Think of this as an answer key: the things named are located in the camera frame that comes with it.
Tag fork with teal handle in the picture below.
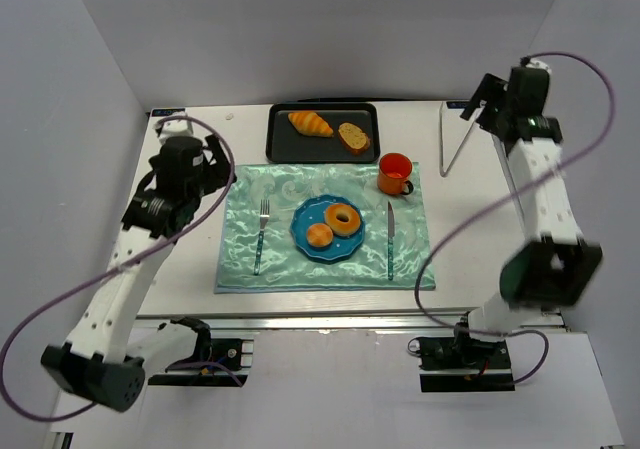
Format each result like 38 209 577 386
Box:
253 199 270 276

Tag orange mug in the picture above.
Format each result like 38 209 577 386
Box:
377 153 414 196

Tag right blue table label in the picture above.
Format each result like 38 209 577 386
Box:
445 100 468 110

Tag left blue table label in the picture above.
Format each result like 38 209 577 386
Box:
150 107 185 118

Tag blue table label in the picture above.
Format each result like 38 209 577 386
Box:
445 100 468 110
150 107 185 118

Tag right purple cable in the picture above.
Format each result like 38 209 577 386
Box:
414 51 616 385

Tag knife with teal handle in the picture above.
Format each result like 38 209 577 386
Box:
387 201 395 281

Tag croissant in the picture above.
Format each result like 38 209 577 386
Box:
288 111 334 138

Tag teal patterned placemat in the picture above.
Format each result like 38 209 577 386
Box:
215 164 430 294

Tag glazed donut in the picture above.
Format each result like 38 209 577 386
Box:
324 203 361 237

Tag bread slice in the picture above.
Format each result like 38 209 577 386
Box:
338 123 371 155

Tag black baking tray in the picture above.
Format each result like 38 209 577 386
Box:
265 101 380 164

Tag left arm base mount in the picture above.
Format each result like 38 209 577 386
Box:
148 316 254 387

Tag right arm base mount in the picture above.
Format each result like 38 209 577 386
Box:
407 337 515 393

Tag metal tongs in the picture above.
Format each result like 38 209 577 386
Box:
438 100 477 178

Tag blue dotted plate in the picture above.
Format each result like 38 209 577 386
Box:
290 194 366 264

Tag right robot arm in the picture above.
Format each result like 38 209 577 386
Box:
458 59 603 348

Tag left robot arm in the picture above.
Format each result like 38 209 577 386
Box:
41 112 236 412

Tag round bread roll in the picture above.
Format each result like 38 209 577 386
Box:
306 223 334 248

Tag aluminium table frame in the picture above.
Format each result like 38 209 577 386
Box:
44 99 571 449

